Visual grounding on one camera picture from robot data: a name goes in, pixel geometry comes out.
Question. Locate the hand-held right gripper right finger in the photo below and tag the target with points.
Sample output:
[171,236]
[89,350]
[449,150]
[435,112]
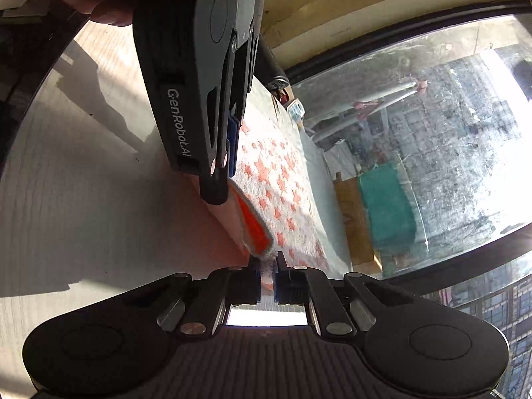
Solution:
[286,289]

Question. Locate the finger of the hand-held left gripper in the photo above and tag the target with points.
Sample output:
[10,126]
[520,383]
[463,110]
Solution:
[216,153]
[233,145]

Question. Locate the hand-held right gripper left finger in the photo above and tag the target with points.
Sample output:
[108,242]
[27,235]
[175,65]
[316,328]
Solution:
[245,286]

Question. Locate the orange white star towel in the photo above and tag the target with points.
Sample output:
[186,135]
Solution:
[278,174]

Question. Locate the black power tool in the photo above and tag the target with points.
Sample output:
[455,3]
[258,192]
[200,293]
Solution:
[272,66]

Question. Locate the yellow cardboard box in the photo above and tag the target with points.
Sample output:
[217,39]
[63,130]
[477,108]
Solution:
[353,216]

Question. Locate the teal plastic tub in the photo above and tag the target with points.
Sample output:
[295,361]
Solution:
[386,203]

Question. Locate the white poles with pink caps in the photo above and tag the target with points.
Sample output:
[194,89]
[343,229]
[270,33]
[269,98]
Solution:
[374,102]

